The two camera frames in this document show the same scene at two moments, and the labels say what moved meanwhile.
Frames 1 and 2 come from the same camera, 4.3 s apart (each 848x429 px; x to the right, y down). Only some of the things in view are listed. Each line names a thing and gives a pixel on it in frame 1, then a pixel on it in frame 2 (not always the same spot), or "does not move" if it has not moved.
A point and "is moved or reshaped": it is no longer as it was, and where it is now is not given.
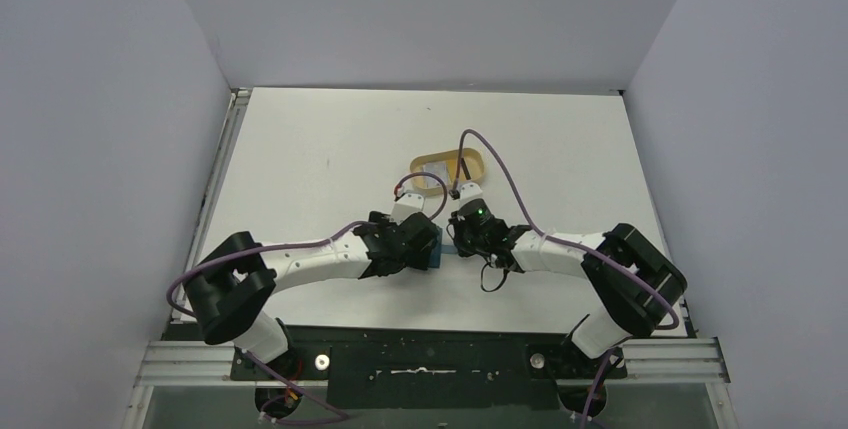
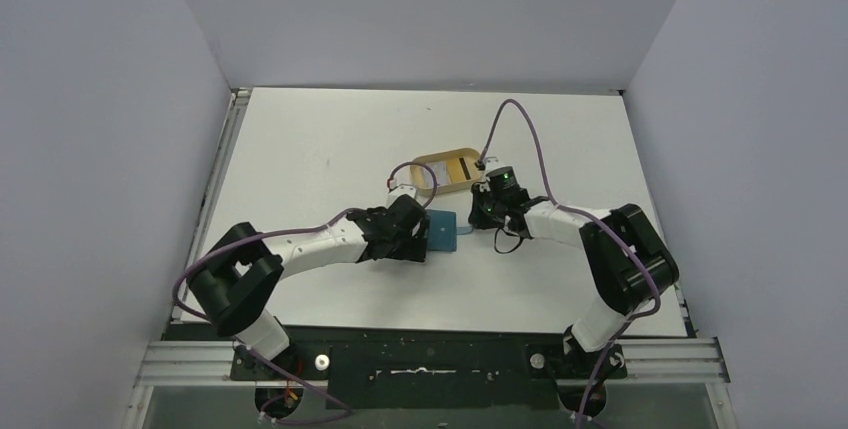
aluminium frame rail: [180, 354] does not move
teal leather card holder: [439, 249] is moved or reshaped
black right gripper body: [457, 234] → [482, 208]
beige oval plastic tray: [446, 166] does not move
